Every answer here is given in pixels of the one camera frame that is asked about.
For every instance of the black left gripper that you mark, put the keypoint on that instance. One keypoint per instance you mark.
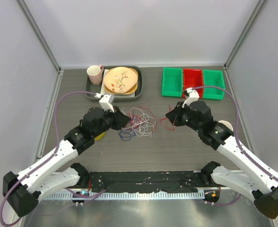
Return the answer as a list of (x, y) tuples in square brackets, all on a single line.
[(121, 120)]

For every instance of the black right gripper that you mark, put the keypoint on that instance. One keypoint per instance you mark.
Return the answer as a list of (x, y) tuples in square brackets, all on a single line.
[(174, 116)]

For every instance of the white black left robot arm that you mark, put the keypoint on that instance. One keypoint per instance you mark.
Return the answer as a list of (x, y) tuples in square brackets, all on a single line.
[(23, 191)]

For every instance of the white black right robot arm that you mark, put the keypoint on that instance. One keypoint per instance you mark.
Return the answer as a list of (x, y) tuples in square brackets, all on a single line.
[(259, 182)]

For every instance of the left green bin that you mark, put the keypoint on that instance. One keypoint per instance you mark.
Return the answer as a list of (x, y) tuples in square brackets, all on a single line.
[(172, 82)]

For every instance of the green bin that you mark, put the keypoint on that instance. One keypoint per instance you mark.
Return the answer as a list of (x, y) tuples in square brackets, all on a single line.
[(172, 82), (213, 78)]

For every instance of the white square plate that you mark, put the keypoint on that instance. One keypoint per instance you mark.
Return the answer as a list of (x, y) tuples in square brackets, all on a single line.
[(103, 87)]

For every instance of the orange bird pattern plate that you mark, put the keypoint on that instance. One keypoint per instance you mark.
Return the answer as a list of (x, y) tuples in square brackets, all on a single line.
[(121, 79)]

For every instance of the red bin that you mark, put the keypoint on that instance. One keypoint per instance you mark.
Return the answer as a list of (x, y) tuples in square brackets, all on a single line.
[(192, 78)]

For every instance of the dark grey tray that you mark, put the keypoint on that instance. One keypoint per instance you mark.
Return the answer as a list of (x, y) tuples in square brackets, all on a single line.
[(120, 98)]

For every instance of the right green bin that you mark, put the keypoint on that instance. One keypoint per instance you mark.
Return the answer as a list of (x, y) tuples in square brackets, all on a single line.
[(213, 78)]

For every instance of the pink mug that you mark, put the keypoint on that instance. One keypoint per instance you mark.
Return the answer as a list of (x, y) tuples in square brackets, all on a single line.
[(95, 74)]

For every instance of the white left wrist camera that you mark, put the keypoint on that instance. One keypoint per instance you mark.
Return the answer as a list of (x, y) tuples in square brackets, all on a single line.
[(105, 101)]

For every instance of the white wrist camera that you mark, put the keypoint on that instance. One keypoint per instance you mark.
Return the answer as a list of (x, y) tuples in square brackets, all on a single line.
[(191, 96), (105, 101)]

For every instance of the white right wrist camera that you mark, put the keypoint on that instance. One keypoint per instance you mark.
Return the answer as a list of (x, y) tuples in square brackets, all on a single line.
[(191, 96)]

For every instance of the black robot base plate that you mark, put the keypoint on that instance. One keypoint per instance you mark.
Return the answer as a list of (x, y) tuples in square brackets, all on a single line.
[(149, 181)]

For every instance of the slotted cable duct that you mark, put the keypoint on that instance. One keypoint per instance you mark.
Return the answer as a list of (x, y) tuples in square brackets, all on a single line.
[(199, 195)]

